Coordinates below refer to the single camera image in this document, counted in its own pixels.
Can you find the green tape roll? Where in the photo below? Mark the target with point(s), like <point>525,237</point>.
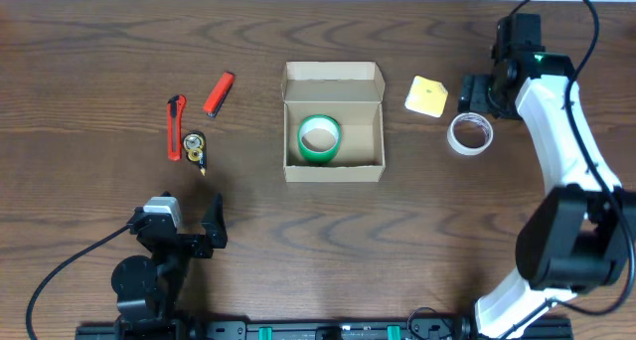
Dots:
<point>319,138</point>

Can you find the red mini stapler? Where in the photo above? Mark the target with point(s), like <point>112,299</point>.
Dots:
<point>218,94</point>

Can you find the open cardboard box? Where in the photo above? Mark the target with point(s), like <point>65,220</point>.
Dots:
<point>350,92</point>

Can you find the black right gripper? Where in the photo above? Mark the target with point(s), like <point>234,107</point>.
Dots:
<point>472,94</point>

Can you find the black yellow correction tape dispenser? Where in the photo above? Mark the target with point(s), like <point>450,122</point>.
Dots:
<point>194,143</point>

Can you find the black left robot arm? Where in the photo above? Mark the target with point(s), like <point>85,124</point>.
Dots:
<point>147,287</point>

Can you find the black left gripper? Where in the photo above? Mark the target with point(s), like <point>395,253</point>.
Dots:
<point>215,228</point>

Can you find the red utility knife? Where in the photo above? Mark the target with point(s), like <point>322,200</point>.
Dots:
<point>174,112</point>

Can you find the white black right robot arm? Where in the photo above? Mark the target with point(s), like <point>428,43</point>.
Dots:
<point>581,236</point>

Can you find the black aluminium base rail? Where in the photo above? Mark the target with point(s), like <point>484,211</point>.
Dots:
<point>420,328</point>

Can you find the yellow sticky note pad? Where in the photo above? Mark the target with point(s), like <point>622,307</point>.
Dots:
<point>426,96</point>

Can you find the white tape roll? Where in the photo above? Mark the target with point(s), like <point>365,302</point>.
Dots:
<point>469,134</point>

